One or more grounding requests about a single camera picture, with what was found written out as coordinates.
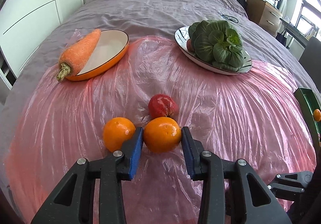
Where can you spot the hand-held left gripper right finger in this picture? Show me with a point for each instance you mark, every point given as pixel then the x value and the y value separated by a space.
pixel 188 156

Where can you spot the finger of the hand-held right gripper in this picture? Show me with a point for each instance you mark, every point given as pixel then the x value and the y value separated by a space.
pixel 301 185

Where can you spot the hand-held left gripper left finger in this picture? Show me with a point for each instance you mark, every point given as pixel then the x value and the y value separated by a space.
pixel 136 153

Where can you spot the small orange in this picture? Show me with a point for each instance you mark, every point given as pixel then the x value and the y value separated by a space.
pixel 161 134
pixel 116 132

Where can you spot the large orange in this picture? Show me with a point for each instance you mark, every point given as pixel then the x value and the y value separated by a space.
pixel 317 115

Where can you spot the green tray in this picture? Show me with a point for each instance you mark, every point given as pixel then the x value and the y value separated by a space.
pixel 309 99

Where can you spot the red apple top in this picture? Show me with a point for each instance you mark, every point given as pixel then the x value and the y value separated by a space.
pixel 161 106

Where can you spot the pink plastic sheet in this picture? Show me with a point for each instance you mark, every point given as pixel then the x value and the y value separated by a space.
pixel 225 113

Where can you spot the small red fruit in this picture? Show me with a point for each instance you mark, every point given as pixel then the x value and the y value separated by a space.
pixel 189 45

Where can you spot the orange oval dish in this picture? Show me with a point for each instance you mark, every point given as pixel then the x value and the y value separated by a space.
pixel 110 45

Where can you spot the green bok choy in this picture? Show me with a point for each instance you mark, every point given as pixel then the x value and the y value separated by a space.
pixel 215 43

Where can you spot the carrot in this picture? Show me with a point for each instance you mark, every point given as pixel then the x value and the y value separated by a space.
pixel 80 50

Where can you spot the white rimmed plate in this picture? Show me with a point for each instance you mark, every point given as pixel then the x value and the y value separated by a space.
pixel 181 38

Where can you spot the dark chair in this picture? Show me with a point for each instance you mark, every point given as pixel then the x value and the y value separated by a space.
pixel 312 55

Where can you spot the black glasses on bed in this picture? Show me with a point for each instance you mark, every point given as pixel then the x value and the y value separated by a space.
pixel 229 17

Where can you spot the black bag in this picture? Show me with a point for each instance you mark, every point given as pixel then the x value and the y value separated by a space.
pixel 282 37

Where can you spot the desk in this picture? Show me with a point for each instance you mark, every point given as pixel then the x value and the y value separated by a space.
pixel 296 30

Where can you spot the wooden nightstand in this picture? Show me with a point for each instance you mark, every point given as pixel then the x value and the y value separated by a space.
pixel 263 13

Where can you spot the window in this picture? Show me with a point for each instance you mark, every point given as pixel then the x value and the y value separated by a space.
pixel 312 10

